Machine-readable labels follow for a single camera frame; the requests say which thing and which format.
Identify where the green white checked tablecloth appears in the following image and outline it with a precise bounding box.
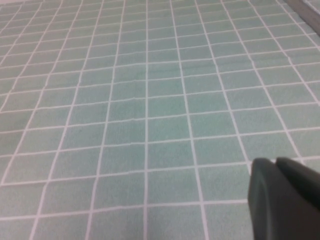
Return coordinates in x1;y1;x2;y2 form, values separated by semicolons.
0;0;320;240

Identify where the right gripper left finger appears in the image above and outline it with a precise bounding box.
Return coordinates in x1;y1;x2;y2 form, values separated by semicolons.
246;157;289;240

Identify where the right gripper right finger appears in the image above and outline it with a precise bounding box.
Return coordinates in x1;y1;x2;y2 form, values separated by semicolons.
275;156;320;240

